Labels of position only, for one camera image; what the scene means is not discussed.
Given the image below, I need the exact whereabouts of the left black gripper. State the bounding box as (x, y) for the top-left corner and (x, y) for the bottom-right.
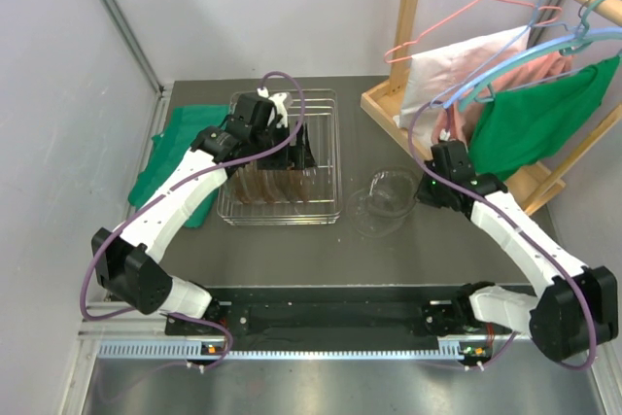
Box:
(250, 121), (316, 171)

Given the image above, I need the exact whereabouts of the clear glass plate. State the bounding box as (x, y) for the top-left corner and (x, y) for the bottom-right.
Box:
(365, 167), (419, 219)
(346, 190), (405, 238)
(226, 172), (245, 203)
(250, 170), (268, 203)
(263, 171), (280, 203)

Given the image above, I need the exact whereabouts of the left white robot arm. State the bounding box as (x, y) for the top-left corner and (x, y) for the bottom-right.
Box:
(91, 87), (315, 334)

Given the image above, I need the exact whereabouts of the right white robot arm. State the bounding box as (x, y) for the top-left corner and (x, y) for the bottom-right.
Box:
(416, 141), (619, 363)

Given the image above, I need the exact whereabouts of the pink hanging garment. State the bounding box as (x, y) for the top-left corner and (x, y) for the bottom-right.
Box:
(431, 52), (572, 145)

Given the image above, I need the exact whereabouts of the green hanging garment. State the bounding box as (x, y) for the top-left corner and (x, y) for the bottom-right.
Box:
(468, 55), (621, 181)

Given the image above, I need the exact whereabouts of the white hanging garment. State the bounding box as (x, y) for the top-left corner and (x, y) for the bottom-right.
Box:
(394, 26), (531, 129)

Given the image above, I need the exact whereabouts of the folded green t-shirt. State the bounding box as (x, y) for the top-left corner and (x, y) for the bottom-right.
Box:
(128, 105), (229, 210)

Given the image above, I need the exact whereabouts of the teal plastic hanger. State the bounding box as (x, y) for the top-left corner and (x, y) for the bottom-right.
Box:
(457, 0), (622, 113)

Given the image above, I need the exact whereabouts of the light blue plastic hanger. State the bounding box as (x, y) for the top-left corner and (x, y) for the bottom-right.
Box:
(443, 26), (621, 109)

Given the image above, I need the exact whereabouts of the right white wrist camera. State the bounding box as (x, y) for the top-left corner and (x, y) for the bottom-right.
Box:
(438, 129), (453, 142)

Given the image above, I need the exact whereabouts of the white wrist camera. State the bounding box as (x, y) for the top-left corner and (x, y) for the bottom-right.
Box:
(438, 129), (453, 142)
(257, 86), (293, 128)

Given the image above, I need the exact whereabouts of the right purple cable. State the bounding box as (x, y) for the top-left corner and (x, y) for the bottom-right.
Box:
(407, 101), (599, 371)

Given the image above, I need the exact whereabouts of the purple cable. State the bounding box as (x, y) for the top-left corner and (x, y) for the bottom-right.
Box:
(407, 101), (599, 371)
(79, 70), (307, 373)

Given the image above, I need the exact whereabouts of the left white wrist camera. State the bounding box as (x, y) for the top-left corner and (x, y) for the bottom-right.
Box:
(257, 86), (293, 128)

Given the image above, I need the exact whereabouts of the wire dish rack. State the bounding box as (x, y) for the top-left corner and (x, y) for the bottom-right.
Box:
(217, 88), (342, 226)

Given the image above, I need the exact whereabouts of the pink wire hanger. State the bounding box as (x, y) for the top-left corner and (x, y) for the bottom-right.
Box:
(384, 0), (563, 65)

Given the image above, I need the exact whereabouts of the slotted cable duct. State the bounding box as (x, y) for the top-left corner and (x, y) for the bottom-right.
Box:
(96, 338), (490, 362)

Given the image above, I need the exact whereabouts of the aluminium frame profile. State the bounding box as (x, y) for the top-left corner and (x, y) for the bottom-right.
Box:
(99, 0), (164, 94)

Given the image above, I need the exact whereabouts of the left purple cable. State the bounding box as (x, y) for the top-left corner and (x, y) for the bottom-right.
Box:
(79, 70), (307, 373)

